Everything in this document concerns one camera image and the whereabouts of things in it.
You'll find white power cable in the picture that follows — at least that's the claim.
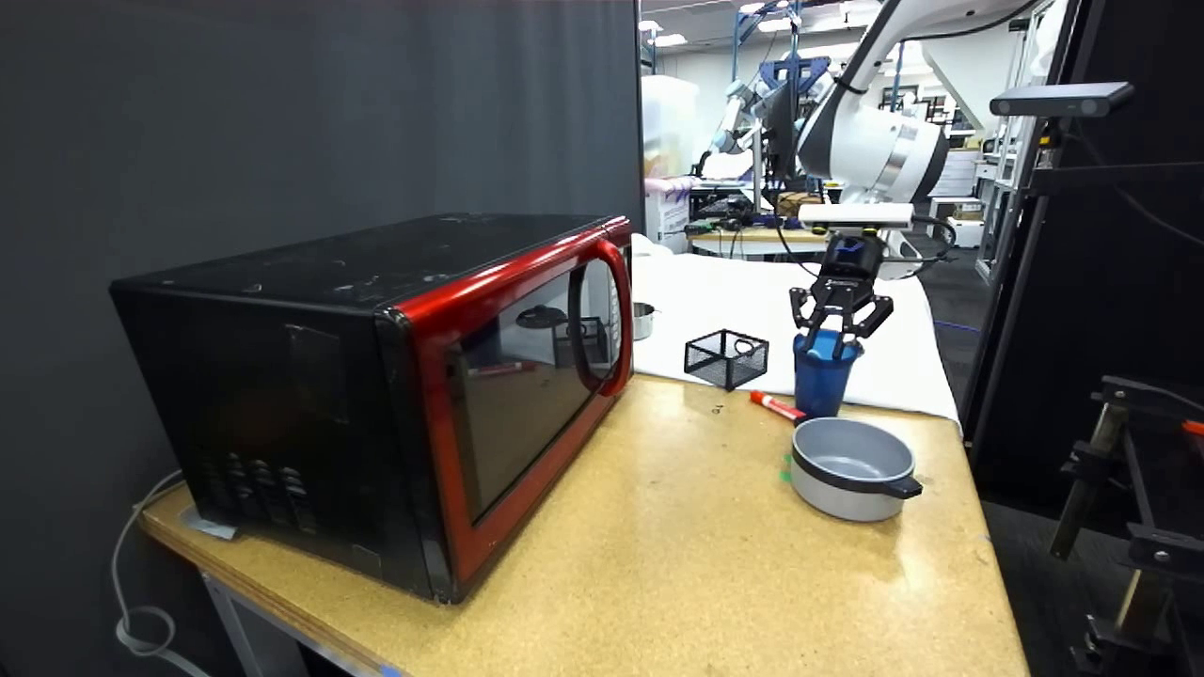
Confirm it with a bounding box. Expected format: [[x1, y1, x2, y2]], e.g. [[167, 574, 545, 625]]
[[104, 465, 214, 677]]

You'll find grey pot with black handles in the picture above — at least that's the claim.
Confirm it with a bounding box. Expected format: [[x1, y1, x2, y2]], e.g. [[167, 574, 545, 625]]
[[785, 414, 925, 528]]

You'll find red and black microwave oven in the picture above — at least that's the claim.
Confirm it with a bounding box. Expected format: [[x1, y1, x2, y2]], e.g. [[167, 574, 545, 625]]
[[104, 211, 635, 605]]

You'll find dark grey curtain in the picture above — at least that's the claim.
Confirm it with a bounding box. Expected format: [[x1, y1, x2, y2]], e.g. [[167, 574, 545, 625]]
[[0, 0, 646, 677]]

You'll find blue plastic cup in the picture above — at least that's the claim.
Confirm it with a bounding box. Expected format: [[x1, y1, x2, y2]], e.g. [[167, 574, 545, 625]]
[[792, 327, 868, 422]]

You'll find black wire cube box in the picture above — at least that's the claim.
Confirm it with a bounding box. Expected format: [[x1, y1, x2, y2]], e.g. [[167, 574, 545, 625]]
[[680, 324, 773, 394]]

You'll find wooden background table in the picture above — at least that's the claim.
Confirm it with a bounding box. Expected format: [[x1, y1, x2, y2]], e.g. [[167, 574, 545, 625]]
[[684, 223, 832, 260]]

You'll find grey bar camera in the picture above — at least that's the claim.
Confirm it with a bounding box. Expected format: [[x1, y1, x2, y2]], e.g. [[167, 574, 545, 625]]
[[986, 75, 1139, 119]]

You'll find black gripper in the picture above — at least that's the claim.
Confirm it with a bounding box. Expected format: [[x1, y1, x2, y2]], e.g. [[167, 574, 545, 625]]
[[785, 231, 901, 369]]

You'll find red marker with white cap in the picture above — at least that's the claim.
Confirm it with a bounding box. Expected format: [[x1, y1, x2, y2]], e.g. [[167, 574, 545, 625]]
[[749, 388, 810, 427]]

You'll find black clamp stand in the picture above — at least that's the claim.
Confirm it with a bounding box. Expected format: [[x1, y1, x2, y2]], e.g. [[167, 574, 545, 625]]
[[1049, 374, 1204, 677]]

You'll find white table cloth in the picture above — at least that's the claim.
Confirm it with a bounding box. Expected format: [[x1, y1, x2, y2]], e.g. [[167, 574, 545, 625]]
[[627, 231, 962, 427]]

